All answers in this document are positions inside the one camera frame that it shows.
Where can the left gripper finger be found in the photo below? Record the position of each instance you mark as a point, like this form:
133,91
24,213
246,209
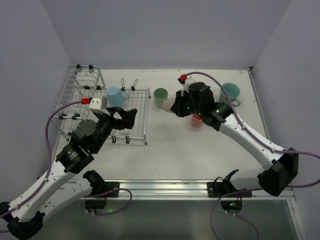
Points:
128,118
116,110

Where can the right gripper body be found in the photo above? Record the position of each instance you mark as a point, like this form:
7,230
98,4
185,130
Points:
185,103

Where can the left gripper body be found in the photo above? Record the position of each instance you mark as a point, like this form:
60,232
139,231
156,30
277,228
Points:
111,119

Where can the light blue mug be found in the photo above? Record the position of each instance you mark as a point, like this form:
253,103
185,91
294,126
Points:
116,97

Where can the pink cup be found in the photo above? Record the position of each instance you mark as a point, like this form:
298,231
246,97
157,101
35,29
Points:
196,121

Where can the light green tumbler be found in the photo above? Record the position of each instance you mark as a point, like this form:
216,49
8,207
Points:
160,95

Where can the pale green mug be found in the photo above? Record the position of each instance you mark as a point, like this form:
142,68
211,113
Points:
232,91

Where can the beige tumbler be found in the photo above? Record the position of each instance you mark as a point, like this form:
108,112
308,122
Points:
168,104

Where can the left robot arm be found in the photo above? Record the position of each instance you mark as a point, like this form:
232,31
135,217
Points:
26,214

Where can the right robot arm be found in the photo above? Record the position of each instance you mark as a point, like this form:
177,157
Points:
278,167

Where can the left black controller box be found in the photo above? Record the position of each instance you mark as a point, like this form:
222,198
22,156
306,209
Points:
94,205

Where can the black controller box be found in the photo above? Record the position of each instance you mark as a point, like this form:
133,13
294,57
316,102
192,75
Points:
94,205
232,206

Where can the right black controller box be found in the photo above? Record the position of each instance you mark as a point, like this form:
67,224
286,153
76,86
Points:
232,206

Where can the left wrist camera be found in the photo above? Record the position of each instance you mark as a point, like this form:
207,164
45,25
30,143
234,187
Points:
98,104

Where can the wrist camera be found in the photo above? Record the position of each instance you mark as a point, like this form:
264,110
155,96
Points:
187,83
98,104

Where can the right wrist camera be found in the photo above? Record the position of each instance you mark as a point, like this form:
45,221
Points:
187,83

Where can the metal wire dish rack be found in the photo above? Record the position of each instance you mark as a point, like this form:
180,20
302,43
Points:
82,81

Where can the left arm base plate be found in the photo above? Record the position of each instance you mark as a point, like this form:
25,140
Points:
106,189

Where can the aluminium mounting rail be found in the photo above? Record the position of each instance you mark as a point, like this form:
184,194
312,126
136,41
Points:
181,190

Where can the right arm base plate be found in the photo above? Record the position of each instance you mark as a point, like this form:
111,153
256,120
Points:
216,189

